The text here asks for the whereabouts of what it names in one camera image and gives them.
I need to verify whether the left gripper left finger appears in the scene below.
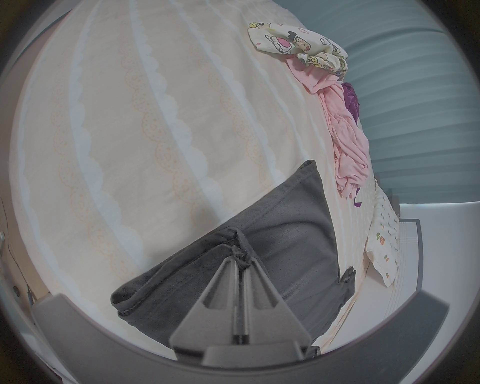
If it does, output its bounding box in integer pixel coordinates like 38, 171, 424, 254
169, 256, 241, 366

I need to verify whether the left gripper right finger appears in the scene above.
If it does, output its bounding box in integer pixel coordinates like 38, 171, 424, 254
240, 258, 313, 366

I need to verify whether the black garment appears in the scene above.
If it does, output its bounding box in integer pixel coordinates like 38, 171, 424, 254
110, 159, 357, 351

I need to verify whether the white printed pillow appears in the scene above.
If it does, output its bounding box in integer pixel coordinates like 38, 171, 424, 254
365, 180, 401, 287

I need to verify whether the pink garment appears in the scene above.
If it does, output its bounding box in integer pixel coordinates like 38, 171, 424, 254
287, 58, 370, 199

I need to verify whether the bed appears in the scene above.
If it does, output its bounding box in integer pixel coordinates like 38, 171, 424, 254
9, 0, 480, 361

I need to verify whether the purple garment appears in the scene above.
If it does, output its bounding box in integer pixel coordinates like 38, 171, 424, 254
341, 82, 364, 209

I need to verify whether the blue-green curtain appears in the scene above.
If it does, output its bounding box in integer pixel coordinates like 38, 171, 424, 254
274, 0, 480, 205

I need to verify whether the white printed garment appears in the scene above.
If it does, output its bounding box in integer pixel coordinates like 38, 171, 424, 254
247, 21, 349, 81

